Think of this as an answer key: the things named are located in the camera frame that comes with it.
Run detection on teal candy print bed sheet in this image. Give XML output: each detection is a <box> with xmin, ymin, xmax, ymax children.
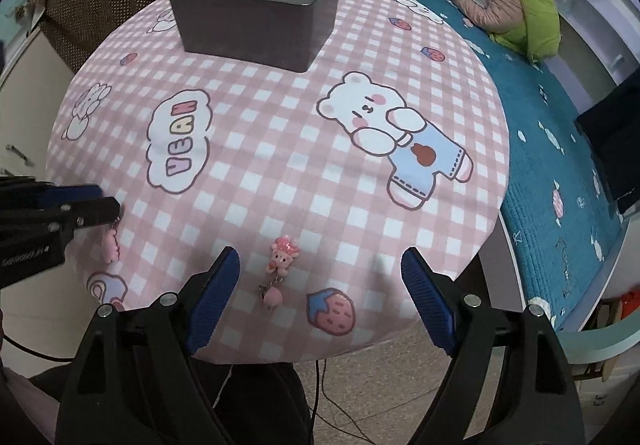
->
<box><xmin>400</xmin><ymin>0</ymin><xmax>640</xmax><ymax>331</ymax></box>

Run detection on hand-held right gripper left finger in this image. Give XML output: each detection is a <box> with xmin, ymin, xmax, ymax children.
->
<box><xmin>54</xmin><ymin>246</ymin><xmax>242</xmax><ymax>445</ymax></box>

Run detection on grey metal box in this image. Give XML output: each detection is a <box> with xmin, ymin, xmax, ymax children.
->
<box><xmin>169</xmin><ymin>0</ymin><xmax>342</xmax><ymax>73</ymax></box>

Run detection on black cable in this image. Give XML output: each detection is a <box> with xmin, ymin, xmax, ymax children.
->
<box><xmin>0</xmin><ymin>325</ymin><xmax>73</xmax><ymax>363</ymax></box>
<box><xmin>310</xmin><ymin>360</ymin><xmax>451</xmax><ymax>445</ymax></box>

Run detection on light teal bunk bed frame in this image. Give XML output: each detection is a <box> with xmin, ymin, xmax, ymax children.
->
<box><xmin>335</xmin><ymin>0</ymin><xmax>640</xmax><ymax>366</ymax></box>

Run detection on white bed shelf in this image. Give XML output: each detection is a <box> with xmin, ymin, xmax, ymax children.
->
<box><xmin>550</xmin><ymin>0</ymin><xmax>640</xmax><ymax>91</ymax></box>

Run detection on green blanket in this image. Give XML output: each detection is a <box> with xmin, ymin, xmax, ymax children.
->
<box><xmin>492</xmin><ymin>0</ymin><xmax>561</xmax><ymax>63</ymax></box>

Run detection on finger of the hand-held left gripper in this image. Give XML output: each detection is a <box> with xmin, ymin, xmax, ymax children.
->
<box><xmin>0</xmin><ymin>182</ymin><xmax>102</xmax><ymax>214</ymax></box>
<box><xmin>44</xmin><ymin>196</ymin><xmax>122</xmax><ymax>247</ymax></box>

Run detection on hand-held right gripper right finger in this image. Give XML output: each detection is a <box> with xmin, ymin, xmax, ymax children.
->
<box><xmin>400</xmin><ymin>246</ymin><xmax>586</xmax><ymax>445</ymax></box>

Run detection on pink checked tablecloth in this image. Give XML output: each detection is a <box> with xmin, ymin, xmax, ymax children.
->
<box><xmin>45</xmin><ymin>0</ymin><xmax>511</xmax><ymax>366</ymax></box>

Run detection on pink bear earring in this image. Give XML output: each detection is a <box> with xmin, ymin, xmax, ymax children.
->
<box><xmin>257</xmin><ymin>235</ymin><xmax>301</xmax><ymax>312</ymax></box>
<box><xmin>100</xmin><ymin>224</ymin><xmax>123</xmax><ymax>266</ymax></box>

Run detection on black hanging jacket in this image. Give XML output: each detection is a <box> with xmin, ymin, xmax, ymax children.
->
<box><xmin>575</xmin><ymin>75</ymin><xmax>640</xmax><ymax>216</ymax></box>

